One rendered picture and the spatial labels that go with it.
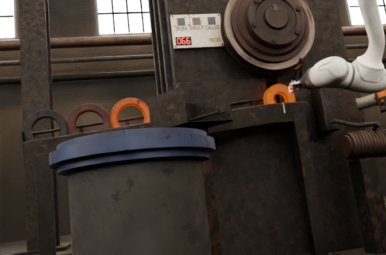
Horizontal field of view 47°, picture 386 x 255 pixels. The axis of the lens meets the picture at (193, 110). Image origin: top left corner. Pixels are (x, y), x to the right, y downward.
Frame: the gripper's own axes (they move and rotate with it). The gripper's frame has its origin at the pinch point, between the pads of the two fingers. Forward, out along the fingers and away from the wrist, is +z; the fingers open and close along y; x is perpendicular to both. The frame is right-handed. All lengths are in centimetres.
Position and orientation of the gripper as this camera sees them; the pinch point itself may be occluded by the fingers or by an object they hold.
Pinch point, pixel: (293, 88)
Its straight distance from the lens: 202.8
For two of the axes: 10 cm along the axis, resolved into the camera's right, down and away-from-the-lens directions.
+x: -0.9, -9.9, 1.2
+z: -1.8, 1.3, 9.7
